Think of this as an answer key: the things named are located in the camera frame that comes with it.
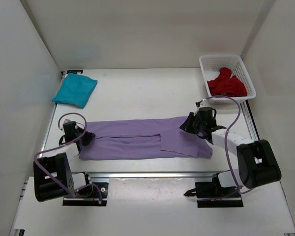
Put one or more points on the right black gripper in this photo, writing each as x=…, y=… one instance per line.
x=187, y=127

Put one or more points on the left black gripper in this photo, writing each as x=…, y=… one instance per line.
x=89, y=135

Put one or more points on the lavender t shirt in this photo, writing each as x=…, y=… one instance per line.
x=143, y=139

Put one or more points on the teal t shirt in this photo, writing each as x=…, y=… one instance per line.
x=75, y=90

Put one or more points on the red t shirt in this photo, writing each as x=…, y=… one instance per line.
x=227, y=84

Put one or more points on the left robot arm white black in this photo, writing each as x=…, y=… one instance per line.
x=52, y=173

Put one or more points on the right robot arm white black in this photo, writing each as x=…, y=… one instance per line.
x=257, y=165

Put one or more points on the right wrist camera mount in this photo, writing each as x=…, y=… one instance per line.
x=201, y=103

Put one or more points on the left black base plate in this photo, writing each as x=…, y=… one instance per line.
x=90, y=196

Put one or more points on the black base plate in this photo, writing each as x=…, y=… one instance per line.
x=90, y=196
x=213, y=195

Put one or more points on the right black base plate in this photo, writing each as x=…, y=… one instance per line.
x=213, y=195

